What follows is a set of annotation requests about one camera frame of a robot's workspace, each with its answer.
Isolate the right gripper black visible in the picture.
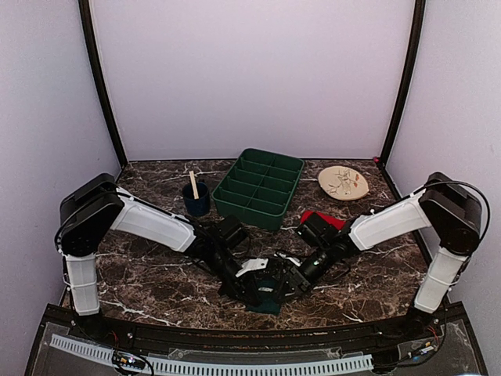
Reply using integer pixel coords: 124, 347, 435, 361
274, 242, 336, 303

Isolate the green compartment tray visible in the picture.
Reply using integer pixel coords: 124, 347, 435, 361
212, 148, 305, 232

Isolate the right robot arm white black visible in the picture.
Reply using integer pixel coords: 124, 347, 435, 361
284, 172, 492, 340

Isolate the dark green sock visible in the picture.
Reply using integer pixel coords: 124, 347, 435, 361
218, 273, 285, 316

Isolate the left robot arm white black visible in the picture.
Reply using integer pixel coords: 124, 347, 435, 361
54, 173, 267, 342

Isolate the left black frame post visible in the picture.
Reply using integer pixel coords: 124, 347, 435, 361
77, 0, 128, 168

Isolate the white slotted cable duct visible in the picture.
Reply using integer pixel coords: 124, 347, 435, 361
49, 334, 373, 375

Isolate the wooden stick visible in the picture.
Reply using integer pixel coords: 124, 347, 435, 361
189, 170, 200, 200

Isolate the beige decorated plate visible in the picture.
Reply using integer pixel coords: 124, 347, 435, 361
318, 165, 369, 201

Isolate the red santa sock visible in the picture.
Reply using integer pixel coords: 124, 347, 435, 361
300, 211, 346, 230

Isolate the right black frame post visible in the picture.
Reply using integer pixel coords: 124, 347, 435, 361
378, 0, 426, 169

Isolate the black front rail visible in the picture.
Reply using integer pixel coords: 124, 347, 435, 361
97, 314, 410, 352

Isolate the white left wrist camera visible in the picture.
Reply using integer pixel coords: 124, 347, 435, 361
236, 258, 269, 278

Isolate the dark blue mug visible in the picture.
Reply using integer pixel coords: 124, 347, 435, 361
182, 182, 211, 217

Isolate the black frame post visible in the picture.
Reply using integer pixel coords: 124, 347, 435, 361
77, 0, 128, 168
378, 0, 426, 169

